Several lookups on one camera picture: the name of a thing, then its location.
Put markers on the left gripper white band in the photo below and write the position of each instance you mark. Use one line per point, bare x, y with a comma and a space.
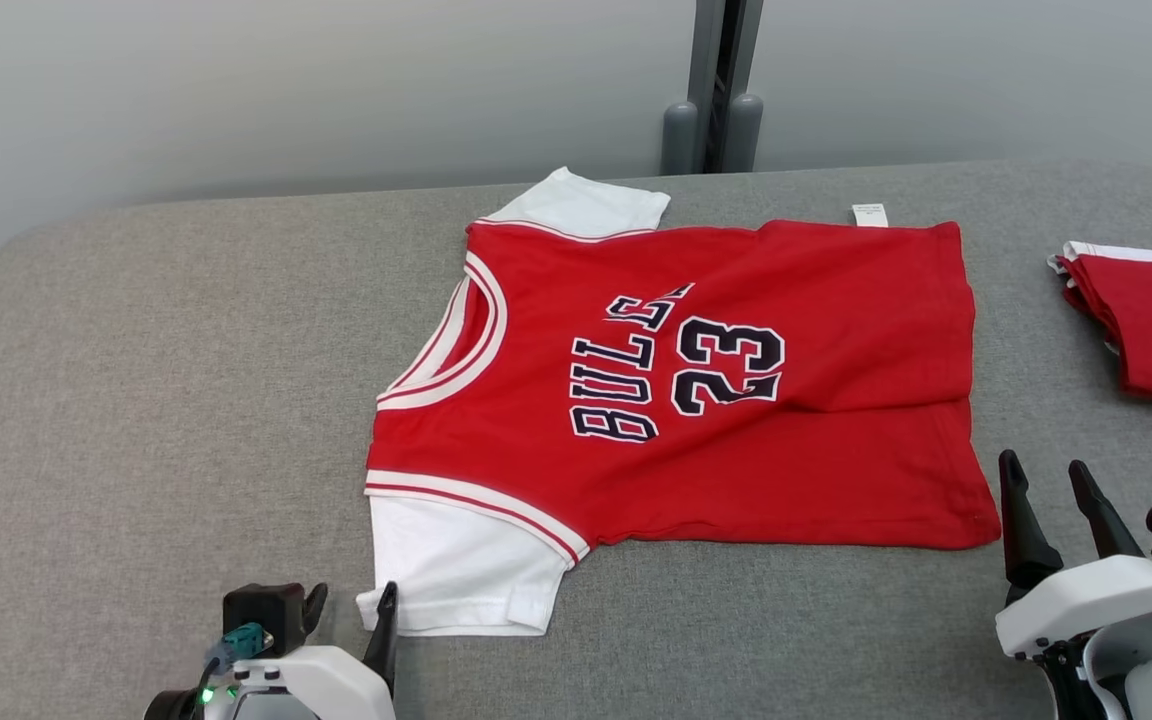
316, 685

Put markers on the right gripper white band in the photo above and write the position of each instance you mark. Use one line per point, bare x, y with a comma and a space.
1086, 605

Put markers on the red Bulls 23 jersey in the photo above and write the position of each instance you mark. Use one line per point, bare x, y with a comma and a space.
786, 470

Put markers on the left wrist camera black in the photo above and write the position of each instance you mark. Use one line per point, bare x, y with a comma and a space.
266, 615

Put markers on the grey cylinder post foot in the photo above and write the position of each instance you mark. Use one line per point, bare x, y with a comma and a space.
679, 140
744, 135

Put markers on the grey partition post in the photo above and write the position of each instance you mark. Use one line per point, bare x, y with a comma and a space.
708, 60

